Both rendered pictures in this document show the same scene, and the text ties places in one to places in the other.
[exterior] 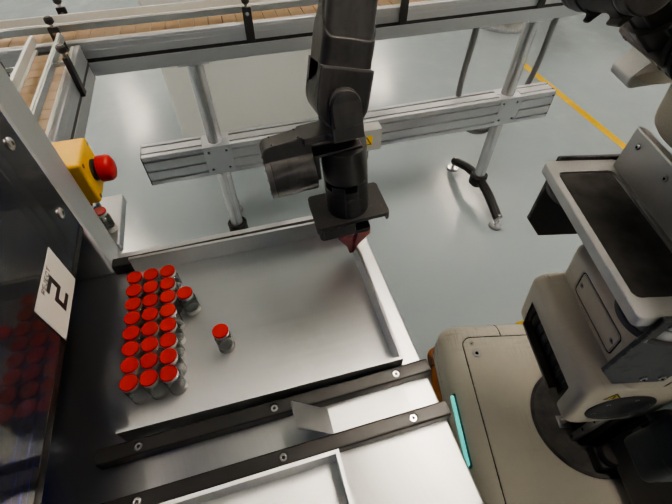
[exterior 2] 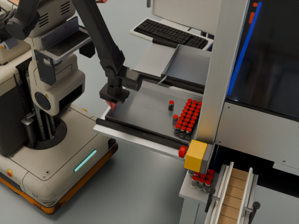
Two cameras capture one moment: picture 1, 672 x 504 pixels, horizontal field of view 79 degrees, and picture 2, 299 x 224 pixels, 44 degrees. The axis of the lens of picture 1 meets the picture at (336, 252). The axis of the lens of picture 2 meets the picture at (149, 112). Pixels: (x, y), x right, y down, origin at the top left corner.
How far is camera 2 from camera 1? 1.49 m
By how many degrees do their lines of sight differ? 81
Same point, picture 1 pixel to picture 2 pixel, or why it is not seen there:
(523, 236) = not seen: outside the picture
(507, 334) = (25, 170)
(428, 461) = (143, 70)
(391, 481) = (153, 72)
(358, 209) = not seen: hidden behind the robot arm
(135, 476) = not seen: hidden behind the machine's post
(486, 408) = (70, 155)
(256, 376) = (167, 100)
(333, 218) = (123, 90)
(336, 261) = (119, 114)
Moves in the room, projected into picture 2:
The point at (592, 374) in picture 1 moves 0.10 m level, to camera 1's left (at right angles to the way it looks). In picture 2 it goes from (79, 73) to (94, 82)
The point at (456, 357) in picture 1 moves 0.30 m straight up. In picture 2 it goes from (57, 177) to (48, 140)
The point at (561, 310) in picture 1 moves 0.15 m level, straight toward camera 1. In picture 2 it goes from (63, 86) to (96, 84)
